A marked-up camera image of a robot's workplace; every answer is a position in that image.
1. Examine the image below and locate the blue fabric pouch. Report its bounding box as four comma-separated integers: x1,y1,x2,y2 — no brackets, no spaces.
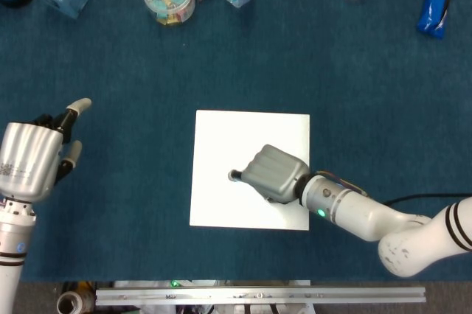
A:
417,0,454,40

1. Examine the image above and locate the brown tape roll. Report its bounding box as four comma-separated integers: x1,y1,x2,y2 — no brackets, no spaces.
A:
56,290,85,314

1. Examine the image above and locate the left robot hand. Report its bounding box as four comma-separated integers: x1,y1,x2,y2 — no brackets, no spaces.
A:
0,97,93,203

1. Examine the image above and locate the aluminium profile rail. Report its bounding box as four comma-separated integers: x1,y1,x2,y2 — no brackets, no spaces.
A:
95,286,427,307

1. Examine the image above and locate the blue felt table cloth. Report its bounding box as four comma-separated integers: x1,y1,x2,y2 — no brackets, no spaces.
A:
0,0,472,282

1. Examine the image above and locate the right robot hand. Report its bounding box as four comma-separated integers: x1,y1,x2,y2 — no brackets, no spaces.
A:
228,144,310,205

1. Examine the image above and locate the white paper sheet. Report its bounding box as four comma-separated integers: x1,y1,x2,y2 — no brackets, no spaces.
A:
189,109,311,231

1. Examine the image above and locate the black cable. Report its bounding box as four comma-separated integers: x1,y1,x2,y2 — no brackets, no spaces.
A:
381,192,472,207

